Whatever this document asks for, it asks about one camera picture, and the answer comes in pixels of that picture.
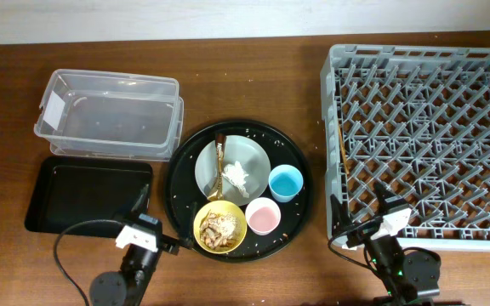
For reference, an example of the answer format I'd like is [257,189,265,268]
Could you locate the round black serving tray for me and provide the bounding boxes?
[163,120,314,263]

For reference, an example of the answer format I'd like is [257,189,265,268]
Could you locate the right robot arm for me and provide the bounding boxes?
[328,183,442,305]

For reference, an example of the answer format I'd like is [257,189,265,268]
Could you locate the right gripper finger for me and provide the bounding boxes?
[330,195,352,232]
[373,183,407,213]

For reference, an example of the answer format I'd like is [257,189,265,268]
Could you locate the blue plastic cup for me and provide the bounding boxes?
[268,164,305,203]

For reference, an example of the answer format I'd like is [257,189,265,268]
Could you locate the brown snack wrapper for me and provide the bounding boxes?
[207,133,226,201]

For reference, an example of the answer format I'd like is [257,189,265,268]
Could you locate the clear plastic storage bin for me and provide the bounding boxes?
[33,69,184,162]

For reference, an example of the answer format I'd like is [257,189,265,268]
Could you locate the grey dishwasher rack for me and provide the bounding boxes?
[320,44,490,252]

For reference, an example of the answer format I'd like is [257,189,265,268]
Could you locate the crumpled white napkin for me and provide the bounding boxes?
[222,161,249,198]

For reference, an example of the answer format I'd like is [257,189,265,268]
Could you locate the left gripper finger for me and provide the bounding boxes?
[130,184,151,214]
[179,203,197,249]

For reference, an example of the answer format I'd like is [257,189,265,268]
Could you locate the wooden chopstick in rack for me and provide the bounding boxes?
[336,122,350,175]

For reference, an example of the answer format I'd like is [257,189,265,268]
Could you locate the pink plastic cup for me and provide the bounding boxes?
[245,197,282,235]

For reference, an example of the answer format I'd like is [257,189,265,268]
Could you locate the grey plate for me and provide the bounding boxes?
[195,135,271,206]

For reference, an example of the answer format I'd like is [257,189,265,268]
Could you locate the food scraps in bowl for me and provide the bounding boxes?
[199,212,241,252]

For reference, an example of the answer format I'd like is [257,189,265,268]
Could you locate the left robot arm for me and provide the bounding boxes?
[88,185,193,306]

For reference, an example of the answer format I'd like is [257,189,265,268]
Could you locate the yellow bowl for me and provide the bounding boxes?
[194,201,248,254]

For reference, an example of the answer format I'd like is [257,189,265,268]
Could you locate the black rectangular tray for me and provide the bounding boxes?
[24,156,153,234]

